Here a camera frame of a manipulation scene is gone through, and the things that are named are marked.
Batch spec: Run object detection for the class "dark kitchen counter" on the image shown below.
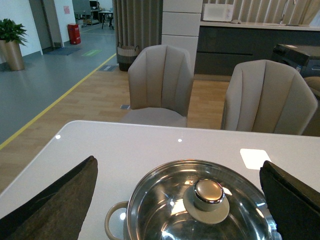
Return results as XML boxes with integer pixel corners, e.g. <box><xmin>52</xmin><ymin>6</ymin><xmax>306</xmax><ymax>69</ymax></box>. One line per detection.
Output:
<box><xmin>194</xmin><ymin>22</ymin><xmax>320</xmax><ymax>76</ymax></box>

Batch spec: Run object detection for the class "beige chair on right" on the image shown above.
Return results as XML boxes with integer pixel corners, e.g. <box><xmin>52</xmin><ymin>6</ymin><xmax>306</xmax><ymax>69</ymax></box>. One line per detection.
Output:
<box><xmin>220</xmin><ymin>59</ymin><xmax>318</xmax><ymax>136</ymax></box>

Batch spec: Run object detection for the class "beige chair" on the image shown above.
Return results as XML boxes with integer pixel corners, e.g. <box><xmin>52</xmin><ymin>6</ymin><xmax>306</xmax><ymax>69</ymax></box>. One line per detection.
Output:
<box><xmin>120</xmin><ymin>44</ymin><xmax>194</xmax><ymax>127</ymax></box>
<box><xmin>220</xmin><ymin>59</ymin><xmax>318</xmax><ymax>136</ymax></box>

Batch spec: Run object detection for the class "red cabinet box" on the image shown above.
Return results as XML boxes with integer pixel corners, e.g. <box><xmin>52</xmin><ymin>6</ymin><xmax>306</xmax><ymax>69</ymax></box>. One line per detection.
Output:
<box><xmin>67</xmin><ymin>23</ymin><xmax>81</xmax><ymax>45</ymax></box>

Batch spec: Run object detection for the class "green potted plant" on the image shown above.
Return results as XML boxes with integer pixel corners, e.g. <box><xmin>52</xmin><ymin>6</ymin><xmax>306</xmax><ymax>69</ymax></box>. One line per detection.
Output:
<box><xmin>0</xmin><ymin>18</ymin><xmax>27</xmax><ymax>71</ymax></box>

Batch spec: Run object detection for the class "beige chair on left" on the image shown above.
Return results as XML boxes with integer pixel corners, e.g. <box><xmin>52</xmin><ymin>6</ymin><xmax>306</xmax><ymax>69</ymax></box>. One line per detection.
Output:
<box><xmin>120</xmin><ymin>44</ymin><xmax>194</xmax><ymax>127</ymax></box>

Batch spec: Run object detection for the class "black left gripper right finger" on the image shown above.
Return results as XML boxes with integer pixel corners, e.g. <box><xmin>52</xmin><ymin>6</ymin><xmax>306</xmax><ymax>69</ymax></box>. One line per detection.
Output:
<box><xmin>259</xmin><ymin>160</ymin><xmax>320</xmax><ymax>240</ymax></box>

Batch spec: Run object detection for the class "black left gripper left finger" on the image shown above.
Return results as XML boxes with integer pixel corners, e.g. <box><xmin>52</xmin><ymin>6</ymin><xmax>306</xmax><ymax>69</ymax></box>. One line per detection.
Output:
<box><xmin>0</xmin><ymin>156</ymin><xmax>98</xmax><ymax>240</ymax></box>

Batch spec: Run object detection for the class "black appliance box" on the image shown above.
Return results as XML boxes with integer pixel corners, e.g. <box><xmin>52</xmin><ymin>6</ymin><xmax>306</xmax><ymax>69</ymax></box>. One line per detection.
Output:
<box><xmin>271</xmin><ymin>44</ymin><xmax>320</xmax><ymax>78</ymax></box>

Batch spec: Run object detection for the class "woven laundry basket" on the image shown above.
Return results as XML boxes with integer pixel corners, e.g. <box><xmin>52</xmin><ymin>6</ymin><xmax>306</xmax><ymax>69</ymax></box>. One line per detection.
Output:
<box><xmin>117</xmin><ymin>42</ymin><xmax>140</xmax><ymax>72</ymax></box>

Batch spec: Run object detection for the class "white microwave oven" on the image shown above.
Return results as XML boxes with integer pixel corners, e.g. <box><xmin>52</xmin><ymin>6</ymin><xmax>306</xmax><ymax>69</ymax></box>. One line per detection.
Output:
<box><xmin>201</xmin><ymin>3</ymin><xmax>234</xmax><ymax>22</ymax></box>

